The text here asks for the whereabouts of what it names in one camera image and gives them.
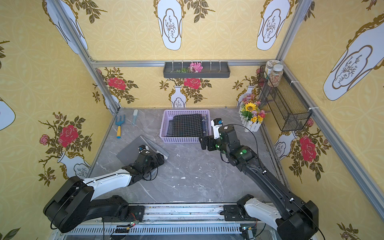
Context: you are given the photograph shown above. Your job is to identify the pink artificial flower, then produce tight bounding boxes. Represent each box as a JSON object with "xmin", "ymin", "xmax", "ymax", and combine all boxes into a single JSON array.
[{"xmin": 189, "ymin": 62, "xmax": 204, "ymax": 73}]

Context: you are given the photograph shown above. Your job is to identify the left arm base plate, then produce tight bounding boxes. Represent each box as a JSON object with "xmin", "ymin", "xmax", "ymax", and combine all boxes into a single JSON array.
[{"xmin": 102, "ymin": 205, "xmax": 145, "ymax": 223}]

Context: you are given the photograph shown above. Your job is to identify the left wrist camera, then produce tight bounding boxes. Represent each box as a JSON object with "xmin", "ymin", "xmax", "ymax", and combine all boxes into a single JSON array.
[{"xmin": 138, "ymin": 145, "xmax": 149, "ymax": 153}]

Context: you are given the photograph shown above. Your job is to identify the small light blue brush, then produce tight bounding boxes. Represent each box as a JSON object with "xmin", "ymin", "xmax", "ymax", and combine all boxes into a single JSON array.
[{"xmin": 132, "ymin": 109, "xmax": 139, "ymax": 126}]

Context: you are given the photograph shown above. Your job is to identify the flower pot white fence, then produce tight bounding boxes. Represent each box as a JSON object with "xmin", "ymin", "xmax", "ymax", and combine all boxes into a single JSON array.
[{"xmin": 239, "ymin": 94, "xmax": 266, "ymax": 132}]

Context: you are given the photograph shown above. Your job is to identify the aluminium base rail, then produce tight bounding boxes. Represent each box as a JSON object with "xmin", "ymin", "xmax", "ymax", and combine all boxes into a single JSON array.
[{"xmin": 52, "ymin": 203, "xmax": 280, "ymax": 240}]

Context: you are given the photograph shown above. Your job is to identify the blue striped pillowcase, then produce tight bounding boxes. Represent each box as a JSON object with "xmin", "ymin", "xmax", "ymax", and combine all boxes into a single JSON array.
[{"xmin": 202, "ymin": 116, "xmax": 209, "ymax": 137}]

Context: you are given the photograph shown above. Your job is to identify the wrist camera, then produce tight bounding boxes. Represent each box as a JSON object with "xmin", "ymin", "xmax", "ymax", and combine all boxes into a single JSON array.
[
  {"xmin": 211, "ymin": 118, "xmax": 223, "ymax": 140},
  {"xmin": 138, "ymin": 145, "xmax": 149, "ymax": 153}
]

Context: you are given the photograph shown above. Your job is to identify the glass jar back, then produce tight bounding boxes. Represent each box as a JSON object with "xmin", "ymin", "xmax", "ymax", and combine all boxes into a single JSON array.
[{"xmin": 264, "ymin": 60, "xmax": 281, "ymax": 78}]

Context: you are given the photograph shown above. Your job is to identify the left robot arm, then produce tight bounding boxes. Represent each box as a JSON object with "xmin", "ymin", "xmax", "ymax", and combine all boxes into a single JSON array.
[{"xmin": 43, "ymin": 145, "xmax": 167, "ymax": 233}]

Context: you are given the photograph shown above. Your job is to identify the blue yellow garden fork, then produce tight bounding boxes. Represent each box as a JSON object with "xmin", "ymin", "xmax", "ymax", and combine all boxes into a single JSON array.
[{"xmin": 115, "ymin": 115, "xmax": 126, "ymax": 139}]

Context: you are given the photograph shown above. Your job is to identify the purple plastic basket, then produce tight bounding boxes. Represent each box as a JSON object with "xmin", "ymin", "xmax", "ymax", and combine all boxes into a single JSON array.
[{"xmin": 160, "ymin": 109, "xmax": 212, "ymax": 144}]

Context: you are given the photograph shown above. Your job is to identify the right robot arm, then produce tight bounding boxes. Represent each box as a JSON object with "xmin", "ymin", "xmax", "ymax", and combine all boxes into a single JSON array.
[{"xmin": 200, "ymin": 118, "xmax": 320, "ymax": 240}]

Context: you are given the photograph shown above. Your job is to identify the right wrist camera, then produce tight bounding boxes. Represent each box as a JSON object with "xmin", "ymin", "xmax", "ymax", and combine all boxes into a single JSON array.
[{"xmin": 211, "ymin": 118, "xmax": 223, "ymax": 140}]

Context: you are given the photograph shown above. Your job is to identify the grey wall tray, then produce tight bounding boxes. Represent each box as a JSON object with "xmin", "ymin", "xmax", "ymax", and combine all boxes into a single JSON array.
[{"xmin": 163, "ymin": 61, "xmax": 231, "ymax": 79}]

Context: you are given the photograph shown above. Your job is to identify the plain grey pillowcase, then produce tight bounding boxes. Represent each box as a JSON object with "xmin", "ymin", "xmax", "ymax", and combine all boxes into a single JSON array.
[{"xmin": 117, "ymin": 135, "xmax": 170, "ymax": 166}]

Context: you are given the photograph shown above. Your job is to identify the black wire mesh shelf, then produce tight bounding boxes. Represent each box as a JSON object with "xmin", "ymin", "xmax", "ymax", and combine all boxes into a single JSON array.
[{"xmin": 258, "ymin": 66, "xmax": 312, "ymax": 132}]

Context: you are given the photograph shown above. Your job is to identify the black grid pillowcase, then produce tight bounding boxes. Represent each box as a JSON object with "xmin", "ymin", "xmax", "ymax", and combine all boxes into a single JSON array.
[{"xmin": 172, "ymin": 114, "xmax": 203, "ymax": 137}]

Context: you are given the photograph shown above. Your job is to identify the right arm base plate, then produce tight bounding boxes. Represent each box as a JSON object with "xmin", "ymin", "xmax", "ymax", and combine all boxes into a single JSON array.
[{"xmin": 220, "ymin": 205, "xmax": 259, "ymax": 222}]

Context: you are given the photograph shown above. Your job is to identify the glass jar front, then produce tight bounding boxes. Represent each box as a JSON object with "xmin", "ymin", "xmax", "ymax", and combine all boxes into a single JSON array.
[{"xmin": 268, "ymin": 64, "xmax": 284, "ymax": 87}]

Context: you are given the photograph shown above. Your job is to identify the glass jar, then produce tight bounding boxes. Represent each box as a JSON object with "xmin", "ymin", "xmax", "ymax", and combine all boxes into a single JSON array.
[
  {"xmin": 268, "ymin": 64, "xmax": 284, "ymax": 87},
  {"xmin": 264, "ymin": 60, "xmax": 281, "ymax": 78}
]

